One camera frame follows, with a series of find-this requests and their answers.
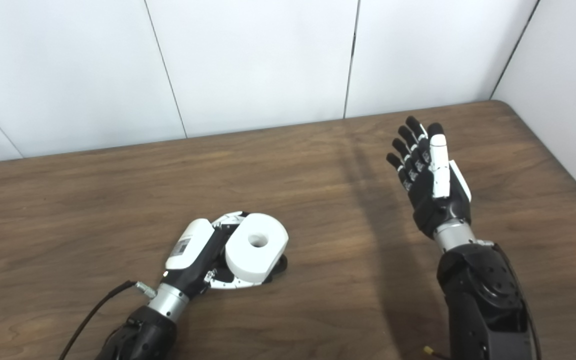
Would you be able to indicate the round white plastic piece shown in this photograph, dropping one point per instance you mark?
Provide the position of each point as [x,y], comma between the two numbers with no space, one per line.
[248,265]

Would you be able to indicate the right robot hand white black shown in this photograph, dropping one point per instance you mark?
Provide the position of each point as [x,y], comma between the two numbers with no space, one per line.
[428,200]

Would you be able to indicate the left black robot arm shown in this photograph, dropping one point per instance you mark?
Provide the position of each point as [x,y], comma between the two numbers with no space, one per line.
[143,335]

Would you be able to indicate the black plastic holder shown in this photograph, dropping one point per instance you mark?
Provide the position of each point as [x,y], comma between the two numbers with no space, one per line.
[279,267]

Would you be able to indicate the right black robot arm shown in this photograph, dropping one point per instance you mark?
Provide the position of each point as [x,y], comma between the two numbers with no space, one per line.
[483,300]

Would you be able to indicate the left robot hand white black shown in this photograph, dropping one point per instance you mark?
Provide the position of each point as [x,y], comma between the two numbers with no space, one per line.
[188,245]

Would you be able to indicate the black panel hinge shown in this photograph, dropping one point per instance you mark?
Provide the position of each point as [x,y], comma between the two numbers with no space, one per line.
[353,37]

